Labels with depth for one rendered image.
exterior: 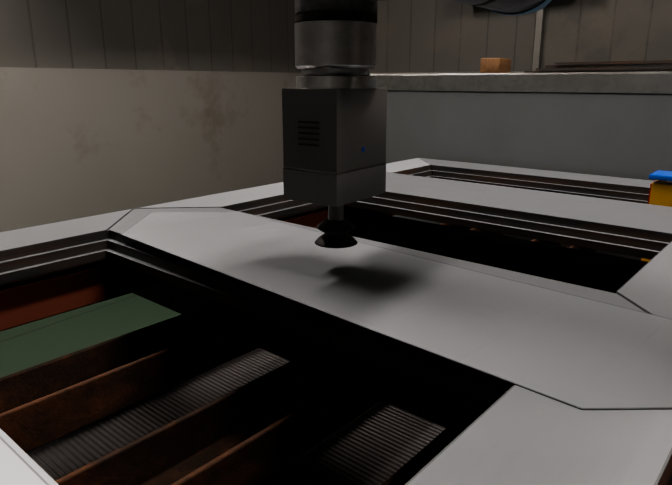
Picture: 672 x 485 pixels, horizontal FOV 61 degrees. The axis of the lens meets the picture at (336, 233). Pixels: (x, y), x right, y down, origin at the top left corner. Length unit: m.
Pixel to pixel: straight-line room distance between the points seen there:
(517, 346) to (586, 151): 0.92
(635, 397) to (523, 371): 0.07
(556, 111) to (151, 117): 2.84
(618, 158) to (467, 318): 0.87
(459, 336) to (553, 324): 0.08
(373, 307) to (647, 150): 0.89
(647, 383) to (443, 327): 0.14
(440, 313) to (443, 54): 4.03
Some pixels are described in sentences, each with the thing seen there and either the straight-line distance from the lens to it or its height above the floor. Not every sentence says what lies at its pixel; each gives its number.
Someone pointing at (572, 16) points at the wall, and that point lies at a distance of 4.18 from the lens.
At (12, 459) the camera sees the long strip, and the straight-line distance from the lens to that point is 0.35.
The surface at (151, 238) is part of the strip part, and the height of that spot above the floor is 0.85.
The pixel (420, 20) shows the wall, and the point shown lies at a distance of 4.57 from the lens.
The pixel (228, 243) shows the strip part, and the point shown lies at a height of 0.85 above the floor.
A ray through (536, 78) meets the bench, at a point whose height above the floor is 1.04.
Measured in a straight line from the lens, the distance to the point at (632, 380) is 0.42.
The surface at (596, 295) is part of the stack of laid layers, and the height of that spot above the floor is 0.85.
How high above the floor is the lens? 1.03
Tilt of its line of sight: 15 degrees down
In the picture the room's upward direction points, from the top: straight up
